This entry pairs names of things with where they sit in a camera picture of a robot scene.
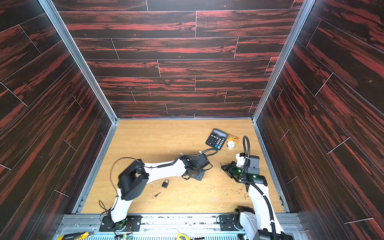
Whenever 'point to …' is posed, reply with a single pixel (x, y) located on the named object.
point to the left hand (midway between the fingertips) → (201, 174)
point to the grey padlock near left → (165, 184)
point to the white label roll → (230, 144)
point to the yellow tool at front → (181, 236)
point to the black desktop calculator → (217, 139)
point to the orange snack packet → (232, 137)
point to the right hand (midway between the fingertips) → (225, 166)
